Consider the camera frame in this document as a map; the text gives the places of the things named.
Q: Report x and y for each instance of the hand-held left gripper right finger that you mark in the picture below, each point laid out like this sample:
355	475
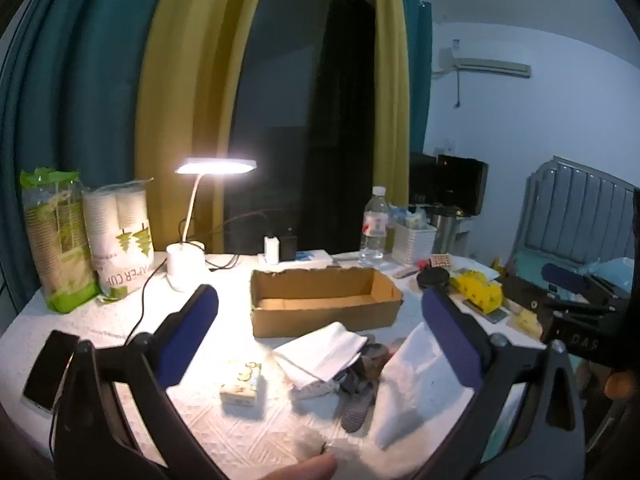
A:
450	340

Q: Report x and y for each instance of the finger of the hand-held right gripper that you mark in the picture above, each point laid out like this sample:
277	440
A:
520	291
565	276

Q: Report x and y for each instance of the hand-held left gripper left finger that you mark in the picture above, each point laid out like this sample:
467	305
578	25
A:
187	340

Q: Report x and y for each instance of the tissue pack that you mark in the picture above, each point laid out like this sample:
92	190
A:
242	385

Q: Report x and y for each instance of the grey knit glove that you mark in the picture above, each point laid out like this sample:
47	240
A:
372	365
356	410

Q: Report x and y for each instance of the white cloth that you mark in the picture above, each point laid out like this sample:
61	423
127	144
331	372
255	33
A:
325	350

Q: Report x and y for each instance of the cardboard box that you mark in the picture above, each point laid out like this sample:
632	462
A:
325	319

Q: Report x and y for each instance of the clear plastic bag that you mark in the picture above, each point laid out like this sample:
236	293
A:
320	442

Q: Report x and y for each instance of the person's right hand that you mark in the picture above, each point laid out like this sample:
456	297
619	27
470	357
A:
621	385

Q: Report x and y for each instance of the person's left hand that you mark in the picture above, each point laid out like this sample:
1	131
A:
300	470

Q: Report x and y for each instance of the small yellow block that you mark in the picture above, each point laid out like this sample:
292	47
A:
525	320

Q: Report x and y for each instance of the teal bed sheet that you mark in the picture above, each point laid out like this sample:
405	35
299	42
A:
530	262

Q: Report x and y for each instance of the yellow box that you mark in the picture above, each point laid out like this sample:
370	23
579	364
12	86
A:
475	287

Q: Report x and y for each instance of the black round case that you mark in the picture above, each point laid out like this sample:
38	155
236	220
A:
432	278

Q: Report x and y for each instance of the grey bed headboard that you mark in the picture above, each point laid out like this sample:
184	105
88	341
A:
575	210

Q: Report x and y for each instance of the white desk lamp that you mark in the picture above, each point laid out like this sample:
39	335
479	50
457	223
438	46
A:
185	266

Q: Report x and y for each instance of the checkered small box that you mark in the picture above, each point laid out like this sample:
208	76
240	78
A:
440	261

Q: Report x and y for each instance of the small red box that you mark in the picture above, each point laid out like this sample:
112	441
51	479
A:
424	264

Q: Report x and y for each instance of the steel thermos cup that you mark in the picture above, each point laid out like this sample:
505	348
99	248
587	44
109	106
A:
441	232

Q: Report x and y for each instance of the white woven basket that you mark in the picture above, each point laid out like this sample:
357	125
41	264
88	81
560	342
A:
412	245

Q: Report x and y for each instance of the black box appliance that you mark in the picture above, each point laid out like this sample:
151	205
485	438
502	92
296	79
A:
462	185

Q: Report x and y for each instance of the white paper cup pack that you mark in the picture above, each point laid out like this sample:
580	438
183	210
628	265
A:
120	240

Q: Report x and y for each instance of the white charger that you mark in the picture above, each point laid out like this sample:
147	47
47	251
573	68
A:
271	251

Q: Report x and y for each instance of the clear water bottle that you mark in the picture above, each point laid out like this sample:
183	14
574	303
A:
374	240

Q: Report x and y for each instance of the blue white packets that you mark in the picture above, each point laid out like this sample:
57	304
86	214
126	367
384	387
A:
410	217

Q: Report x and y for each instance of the black charger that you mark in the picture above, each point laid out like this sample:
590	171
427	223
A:
288	249

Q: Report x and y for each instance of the black smartphone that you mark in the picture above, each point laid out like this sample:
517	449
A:
50	370

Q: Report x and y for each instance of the white power strip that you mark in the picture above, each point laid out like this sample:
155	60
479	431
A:
315	258

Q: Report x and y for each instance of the green paper cup pack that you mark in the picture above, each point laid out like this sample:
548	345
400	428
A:
55	240

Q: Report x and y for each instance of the white air conditioner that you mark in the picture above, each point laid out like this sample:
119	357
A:
490	66

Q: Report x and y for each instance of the yellow curtain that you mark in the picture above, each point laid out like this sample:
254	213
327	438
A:
190	85
390	85

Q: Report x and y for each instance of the dark glass window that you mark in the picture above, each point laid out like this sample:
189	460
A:
300	110

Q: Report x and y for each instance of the white wall socket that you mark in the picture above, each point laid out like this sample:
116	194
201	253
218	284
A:
450	148

